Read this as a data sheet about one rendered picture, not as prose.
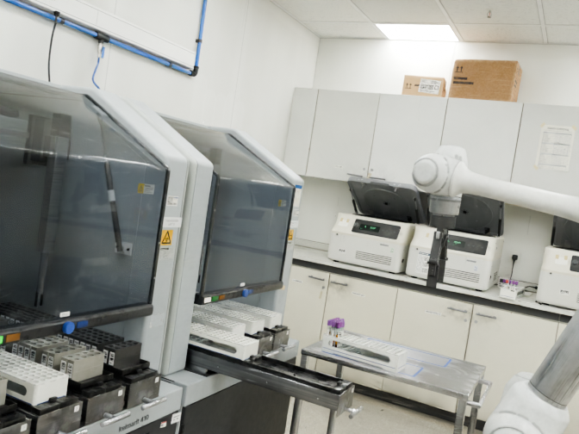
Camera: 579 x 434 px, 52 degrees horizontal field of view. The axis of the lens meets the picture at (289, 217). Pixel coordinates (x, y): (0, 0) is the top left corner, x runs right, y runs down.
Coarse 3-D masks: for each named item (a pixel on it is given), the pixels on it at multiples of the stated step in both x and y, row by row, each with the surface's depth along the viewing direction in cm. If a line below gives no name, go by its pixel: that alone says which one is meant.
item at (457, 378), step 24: (360, 336) 250; (336, 360) 211; (408, 360) 223; (432, 360) 228; (456, 360) 233; (408, 384) 199; (432, 384) 197; (456, 384) 201; (480, 384) 230; (456, 432) 193
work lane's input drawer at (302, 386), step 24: (192, 360) 200; (216, 360) 196; (240, 360) 193; (264, 360) 201; (264, 384) 188; (288, 384) 184; (312, 384) 182; (336, 384) 187; (336, 408) 177; (360, 408) 184
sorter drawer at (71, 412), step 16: (16, 400) 137; (48, 400) 139; (64, 400) 141; (80, 400) 145; (32, 416) 134; (48, 416) 136; (64, 416) 140; (80, 416) 145; (32, 432) 134; (48, 432) 136; (64, 432) 138; (80, 432) 140
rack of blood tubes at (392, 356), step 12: (324, 336) 218; (348, 336) 221; (324, 348) 217; (336, 348) 215; (348, 348) 219; (360, 348) 210; (372, 348) 208; (384, 348) 210; (396, 348) 214; (360, 360) 210; (372, 360) 208; (384, 360) 216; (396, 360) 204; (396, 372) 204
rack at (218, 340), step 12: (192, 324) 211; (192, 336) 209; (204, 336) 200; (216, 336) 199; (228, 336) 202; (240, 336) 205; (216, 348) 205; (228, 348) 207; (240, 348) 194; (252, 348) 198
